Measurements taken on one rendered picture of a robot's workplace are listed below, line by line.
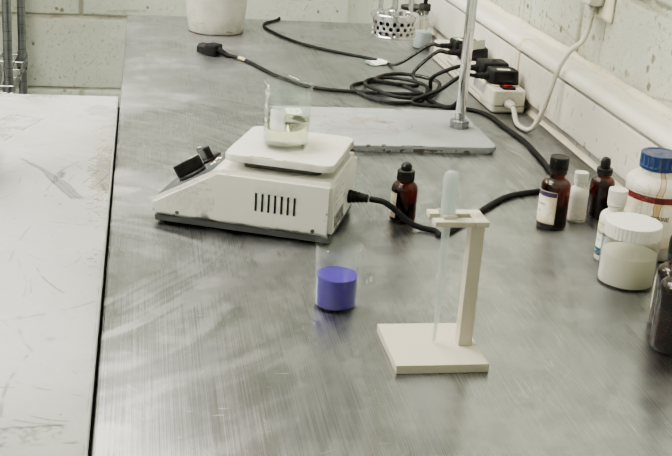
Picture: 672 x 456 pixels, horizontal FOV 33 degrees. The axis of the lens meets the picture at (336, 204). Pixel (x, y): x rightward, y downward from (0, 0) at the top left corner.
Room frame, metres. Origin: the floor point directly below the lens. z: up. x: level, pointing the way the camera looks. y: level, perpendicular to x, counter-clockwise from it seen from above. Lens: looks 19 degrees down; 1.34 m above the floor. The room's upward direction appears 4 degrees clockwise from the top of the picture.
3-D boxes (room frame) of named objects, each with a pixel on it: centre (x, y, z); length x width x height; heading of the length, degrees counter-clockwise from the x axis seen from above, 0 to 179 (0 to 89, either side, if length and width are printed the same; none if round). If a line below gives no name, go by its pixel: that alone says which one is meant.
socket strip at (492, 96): (1.93, -0.23, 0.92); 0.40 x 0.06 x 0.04; 10
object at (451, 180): (0.88, -0.09, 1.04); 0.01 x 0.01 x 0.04; 11
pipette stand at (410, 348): (0.88, -0.09, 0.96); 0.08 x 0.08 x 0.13; 11
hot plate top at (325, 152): (1.18, 0.05, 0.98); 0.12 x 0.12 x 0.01; 79
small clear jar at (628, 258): (1.07, -0.30, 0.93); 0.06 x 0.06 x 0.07
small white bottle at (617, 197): (1.13, -0.30, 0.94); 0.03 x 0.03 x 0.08
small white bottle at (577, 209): (1.25, -0.28, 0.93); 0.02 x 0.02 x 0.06
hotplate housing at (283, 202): (1.19, 0.08, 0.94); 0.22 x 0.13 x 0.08; 79
